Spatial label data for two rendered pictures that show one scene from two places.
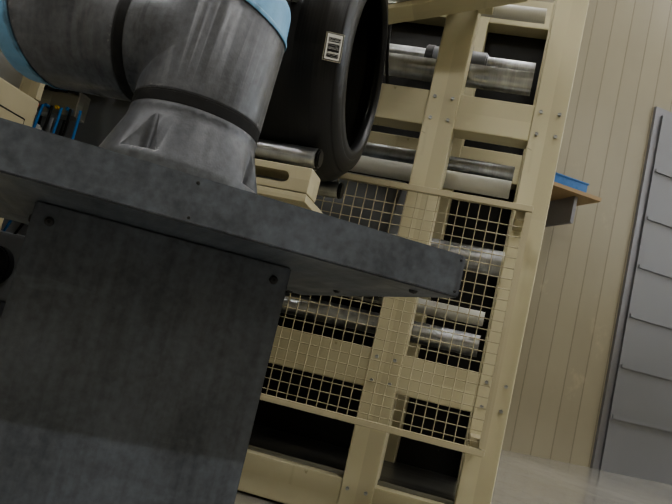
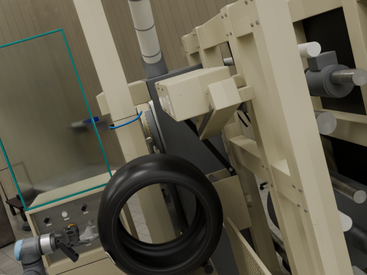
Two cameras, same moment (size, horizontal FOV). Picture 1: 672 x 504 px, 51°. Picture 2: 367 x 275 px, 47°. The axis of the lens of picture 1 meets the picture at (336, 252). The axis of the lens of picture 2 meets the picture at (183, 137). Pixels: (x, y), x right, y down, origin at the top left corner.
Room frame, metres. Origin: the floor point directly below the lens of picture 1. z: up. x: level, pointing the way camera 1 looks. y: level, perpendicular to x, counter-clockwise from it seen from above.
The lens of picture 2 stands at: (1.33, -1.74, 1.85)
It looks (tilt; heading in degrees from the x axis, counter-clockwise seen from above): 10 degrees down; 72
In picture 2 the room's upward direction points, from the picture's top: 17 degrees counter-clockwise
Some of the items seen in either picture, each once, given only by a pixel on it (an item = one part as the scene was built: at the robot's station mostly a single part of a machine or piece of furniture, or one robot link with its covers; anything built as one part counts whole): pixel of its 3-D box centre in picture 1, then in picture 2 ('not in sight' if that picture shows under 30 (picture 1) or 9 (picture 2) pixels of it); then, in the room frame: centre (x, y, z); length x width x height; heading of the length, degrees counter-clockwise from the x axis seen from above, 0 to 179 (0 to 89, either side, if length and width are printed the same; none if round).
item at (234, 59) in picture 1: (211, 46); not in sight; (0.80, 0.20, 0.80); 0.17 x 0.15 x 0.18; 76
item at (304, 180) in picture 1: (240, 172); not in sight; (1.59, 0.26, 0.83); 0.36 x 0.09 x 0.06; 77
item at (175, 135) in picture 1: (185, 155); not in sight; (0.79, 0.19, 0.67); 0.19 x 0.19 x 0.10
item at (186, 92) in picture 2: not in sight; (189, 91); (1.99, 0.04, 1.71); 0.61 x 0.25 x 0.15; 77
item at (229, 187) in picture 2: not in sight; (228, 199); (2.15, 0.36, 1.05); 0.20 x 0.15 x 0.30; 77
